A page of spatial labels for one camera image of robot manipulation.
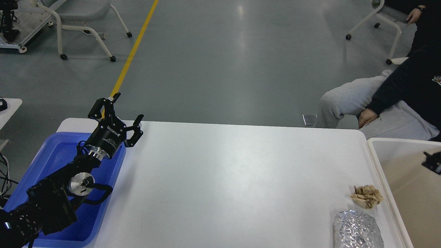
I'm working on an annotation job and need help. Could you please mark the white equipment cart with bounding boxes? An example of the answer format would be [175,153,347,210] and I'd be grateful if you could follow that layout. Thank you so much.
[0,0,52,53]

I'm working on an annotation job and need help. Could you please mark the small grey floor plate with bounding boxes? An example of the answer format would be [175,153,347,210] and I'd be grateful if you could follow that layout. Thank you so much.
[302,114,317,126]

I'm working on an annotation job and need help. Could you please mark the crumpled brown paper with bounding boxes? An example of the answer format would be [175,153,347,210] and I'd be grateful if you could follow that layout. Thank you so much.
[350,185,384,209]

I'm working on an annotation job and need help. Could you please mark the seated person grey trousers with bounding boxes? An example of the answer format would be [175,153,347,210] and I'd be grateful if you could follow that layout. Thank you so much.
[313,41,441,141]

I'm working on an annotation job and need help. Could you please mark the second person's hand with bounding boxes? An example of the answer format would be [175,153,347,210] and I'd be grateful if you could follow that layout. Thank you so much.
[406,8,422,25]

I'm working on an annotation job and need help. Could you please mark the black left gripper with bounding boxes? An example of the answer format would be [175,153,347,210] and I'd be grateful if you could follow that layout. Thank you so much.
[85,92,144,159]

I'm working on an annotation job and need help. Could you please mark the white chair right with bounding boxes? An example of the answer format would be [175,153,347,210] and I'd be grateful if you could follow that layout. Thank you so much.
[345,0,409,65]

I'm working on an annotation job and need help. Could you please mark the white side table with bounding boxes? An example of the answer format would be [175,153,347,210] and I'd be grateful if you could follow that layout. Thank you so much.
[0,97,22,130]

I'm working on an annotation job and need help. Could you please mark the white plastic bin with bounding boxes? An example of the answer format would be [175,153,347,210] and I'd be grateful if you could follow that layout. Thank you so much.
[367,138,441,248]

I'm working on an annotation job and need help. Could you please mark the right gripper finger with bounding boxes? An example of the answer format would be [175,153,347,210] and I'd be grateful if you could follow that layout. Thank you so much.
[422,151,441,174]

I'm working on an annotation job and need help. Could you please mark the crumpled aluminium foil ball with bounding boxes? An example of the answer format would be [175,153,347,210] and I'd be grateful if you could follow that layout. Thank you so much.
[333,210,384,248]

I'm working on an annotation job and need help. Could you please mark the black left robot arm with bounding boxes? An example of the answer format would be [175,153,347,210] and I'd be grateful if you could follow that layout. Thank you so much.
[1,92,143,248]

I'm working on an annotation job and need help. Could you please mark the white chair left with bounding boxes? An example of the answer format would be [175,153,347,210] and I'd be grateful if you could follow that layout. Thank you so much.
[30,0,132,62]

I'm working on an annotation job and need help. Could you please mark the black cables at left edge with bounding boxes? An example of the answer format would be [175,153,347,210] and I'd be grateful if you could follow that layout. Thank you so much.
[0,152,18,207]

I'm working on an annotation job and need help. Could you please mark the seated person's hand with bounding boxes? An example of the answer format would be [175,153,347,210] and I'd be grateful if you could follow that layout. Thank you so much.
[358,108,379,129]

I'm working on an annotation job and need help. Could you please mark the white chair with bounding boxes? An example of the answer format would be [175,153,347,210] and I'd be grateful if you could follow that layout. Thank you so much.
[30,0,132,62]
[345,0,409,65]

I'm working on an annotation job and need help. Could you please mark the black device on side table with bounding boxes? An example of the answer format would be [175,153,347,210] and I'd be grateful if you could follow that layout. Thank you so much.
[0,99,8,112]

